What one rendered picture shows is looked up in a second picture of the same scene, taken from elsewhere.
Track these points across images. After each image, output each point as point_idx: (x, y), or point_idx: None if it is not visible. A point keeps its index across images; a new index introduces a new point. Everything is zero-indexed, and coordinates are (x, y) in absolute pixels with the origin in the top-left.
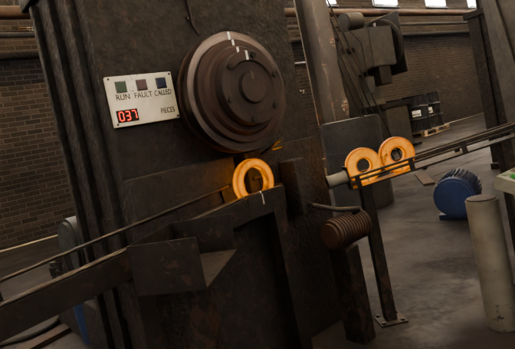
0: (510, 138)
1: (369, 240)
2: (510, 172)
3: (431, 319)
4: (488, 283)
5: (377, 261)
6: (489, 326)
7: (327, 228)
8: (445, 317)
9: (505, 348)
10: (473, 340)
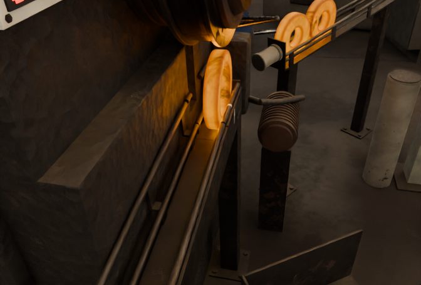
0: (395, 0)
1: None
2: None
3: (312, 182)
4: (388, 153)
5: None
6: (369, 184)
7: (277, 131)
8: (322, 176)
9: (400, 208)
10: (370, 203)
